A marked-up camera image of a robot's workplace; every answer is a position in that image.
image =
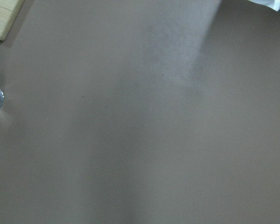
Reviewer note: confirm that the bamboo cutting board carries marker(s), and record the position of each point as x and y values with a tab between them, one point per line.
8	12

